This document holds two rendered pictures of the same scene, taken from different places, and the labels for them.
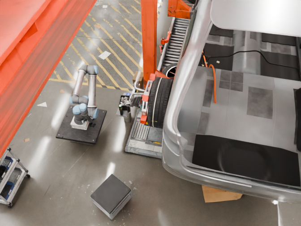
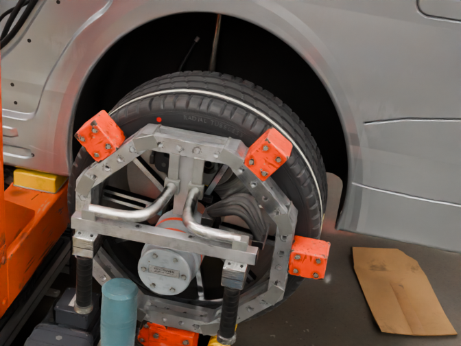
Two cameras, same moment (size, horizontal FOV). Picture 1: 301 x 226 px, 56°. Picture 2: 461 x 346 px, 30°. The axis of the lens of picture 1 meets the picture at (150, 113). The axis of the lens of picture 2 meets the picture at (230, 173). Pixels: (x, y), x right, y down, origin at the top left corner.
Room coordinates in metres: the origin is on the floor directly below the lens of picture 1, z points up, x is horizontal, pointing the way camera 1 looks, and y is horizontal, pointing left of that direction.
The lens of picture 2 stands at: (2.46, 1.82, 2.00)
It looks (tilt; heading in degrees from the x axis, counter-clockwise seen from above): 28 degrees down; 265
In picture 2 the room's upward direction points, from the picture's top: 7 degrees clockwise
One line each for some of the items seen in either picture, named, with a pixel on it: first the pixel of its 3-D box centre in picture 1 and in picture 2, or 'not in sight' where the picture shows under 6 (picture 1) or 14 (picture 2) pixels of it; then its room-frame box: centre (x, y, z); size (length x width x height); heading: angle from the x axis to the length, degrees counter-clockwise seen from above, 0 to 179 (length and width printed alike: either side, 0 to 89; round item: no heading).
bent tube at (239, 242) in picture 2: (137, 95); (217, 202); (2.34, 0.16, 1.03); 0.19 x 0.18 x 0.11; 77
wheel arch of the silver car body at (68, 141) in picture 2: not in sight; (222, 91); (2.32, -0.46, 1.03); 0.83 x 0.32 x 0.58; 167
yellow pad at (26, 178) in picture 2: not in sight; (42, 172); (2.84, -0.49, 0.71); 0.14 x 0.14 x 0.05; 77
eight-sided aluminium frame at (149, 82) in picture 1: (148, 100); (182, 234); (2.41, 0.02, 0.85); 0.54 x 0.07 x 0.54; 167
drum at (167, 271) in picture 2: (143, 99); (175, 249); (2.43, 0.09, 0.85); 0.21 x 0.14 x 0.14; 77
